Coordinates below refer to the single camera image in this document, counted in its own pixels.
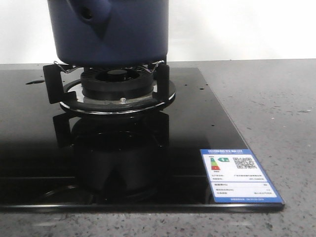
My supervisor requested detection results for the dark blue saucepan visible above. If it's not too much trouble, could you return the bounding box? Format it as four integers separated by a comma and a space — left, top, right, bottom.
47, 0, 169, 67

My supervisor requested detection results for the right gas burner with support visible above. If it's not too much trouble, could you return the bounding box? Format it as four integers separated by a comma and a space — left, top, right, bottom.
43, 60, 175, 116

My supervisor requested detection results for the blue energy label sticker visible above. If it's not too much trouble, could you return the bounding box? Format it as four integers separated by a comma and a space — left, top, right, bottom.
200, 149, 283, 203

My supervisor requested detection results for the black glass gas cooktop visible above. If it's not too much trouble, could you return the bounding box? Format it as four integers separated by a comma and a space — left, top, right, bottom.
0, 68, 284, 213

